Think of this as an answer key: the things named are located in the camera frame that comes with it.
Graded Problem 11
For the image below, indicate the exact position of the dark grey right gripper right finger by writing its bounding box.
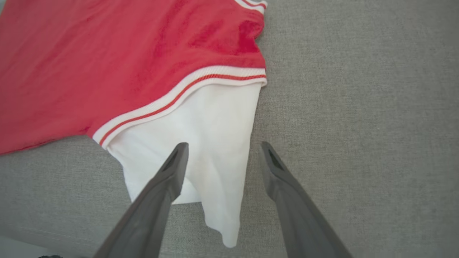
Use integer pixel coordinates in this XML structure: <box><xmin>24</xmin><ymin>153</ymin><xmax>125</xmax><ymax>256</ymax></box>
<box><xmin>260</xmin><ymin>141</ymin><xmax>354</xmax><ymax>258</ymax></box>

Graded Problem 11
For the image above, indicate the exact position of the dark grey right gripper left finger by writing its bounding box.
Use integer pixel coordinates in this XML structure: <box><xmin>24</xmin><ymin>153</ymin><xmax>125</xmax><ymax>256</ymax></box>
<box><xmin>94</xmin><ymin>142</ymin><xmax>190</xmax><ymax>258</ymax></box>

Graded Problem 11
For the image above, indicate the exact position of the red white basketball jersey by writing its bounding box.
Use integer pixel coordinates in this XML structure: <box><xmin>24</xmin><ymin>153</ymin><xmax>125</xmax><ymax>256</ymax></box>
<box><xmin>0</xmin><ymin>0</ymin><xmax>268</xmax><ymax>248</ymax></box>

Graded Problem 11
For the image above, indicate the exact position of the grey fabric sofa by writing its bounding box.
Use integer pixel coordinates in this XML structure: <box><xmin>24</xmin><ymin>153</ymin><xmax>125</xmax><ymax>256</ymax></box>
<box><xmin>0</xmin><ymin>0</ymin><xmax>459</xmax><ymax>258</ymax></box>

